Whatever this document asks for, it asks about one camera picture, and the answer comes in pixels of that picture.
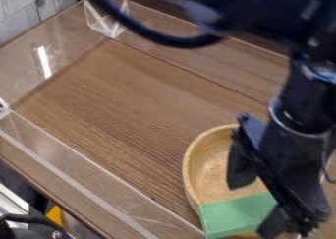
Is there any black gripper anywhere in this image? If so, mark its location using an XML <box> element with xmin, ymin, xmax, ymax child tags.
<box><xmin>226</xmin><ymin>112</ymin><xmax>334</xmax><ymax>239</ymax></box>

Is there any green rectangular block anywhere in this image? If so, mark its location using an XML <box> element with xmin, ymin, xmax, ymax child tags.
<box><xmin>201</xmin><ymin>193</ymin><xmax>278</xmax><ymax>239</ymax></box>

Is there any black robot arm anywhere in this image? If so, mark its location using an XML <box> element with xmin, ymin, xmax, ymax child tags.
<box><xmin>147</xmin><ymin>0</ymin><xmax>336</xmax><ymax>239</ymax></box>

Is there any brown wooden bowl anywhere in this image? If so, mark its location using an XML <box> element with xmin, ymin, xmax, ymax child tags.
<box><xmin>182</xmin><ymin>123</ymin><xmax>282</xmax><ymax>239</ymax></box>

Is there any yellow black clamp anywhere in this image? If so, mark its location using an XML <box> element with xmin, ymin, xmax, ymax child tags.
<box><xmin>46</xmin><ymin>206</ymin><xmax>65</xmax><ymax>227</ymax></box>

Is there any clear acrylic enclosure wall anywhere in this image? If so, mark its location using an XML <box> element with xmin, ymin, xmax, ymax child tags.
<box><xmin>0</xmin><ymin>0</ymin><xmax>336</xmax><ymax>239</ymax></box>

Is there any black cable lower left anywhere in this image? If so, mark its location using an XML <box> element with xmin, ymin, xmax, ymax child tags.
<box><xmin>0</xmin><ymin>212</ymin><xmax>67</xmax><ymax>234</ymax></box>

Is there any clear acrylic corner bracket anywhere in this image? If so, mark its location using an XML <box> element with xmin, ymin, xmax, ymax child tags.
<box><xmin>85</xmin><ymin>0</ymin><xmax>127</xmax><ymax>39</ymax></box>

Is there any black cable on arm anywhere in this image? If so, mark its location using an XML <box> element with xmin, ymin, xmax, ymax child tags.
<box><xmin>81</xmin><ymin>0</ymin><xmax>225</xmax><ymax>50</ymax></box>

